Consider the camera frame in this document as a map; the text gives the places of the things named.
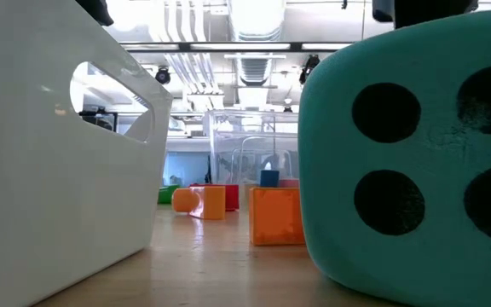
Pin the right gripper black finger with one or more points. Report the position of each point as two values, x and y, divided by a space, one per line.
433 10

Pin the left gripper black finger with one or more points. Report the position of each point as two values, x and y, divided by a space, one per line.
98 10

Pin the teal foam die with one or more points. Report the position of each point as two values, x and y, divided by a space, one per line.
437 158

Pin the clear plastic bin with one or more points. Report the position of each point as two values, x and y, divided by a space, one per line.
224 145

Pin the small red plastic block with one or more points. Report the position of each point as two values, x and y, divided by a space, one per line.
289 183

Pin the blue plastic block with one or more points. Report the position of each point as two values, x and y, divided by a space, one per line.
269 178

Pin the black round spotlight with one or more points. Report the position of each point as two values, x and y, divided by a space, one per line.
163 77

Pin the black background equipment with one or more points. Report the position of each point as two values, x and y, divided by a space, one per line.
100 121

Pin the green plastic block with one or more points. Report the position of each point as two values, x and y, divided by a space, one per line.
169 195

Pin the yellow-orange block with stud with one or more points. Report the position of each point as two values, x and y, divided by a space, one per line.
213 202

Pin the large red plastic block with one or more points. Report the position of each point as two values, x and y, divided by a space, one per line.
232 198

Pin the large orange plastic block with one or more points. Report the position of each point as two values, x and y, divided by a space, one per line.
275 217

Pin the black frame crossbar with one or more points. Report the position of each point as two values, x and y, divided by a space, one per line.
184 47

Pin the black frame-mounted camera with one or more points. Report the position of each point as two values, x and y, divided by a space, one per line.
307 70

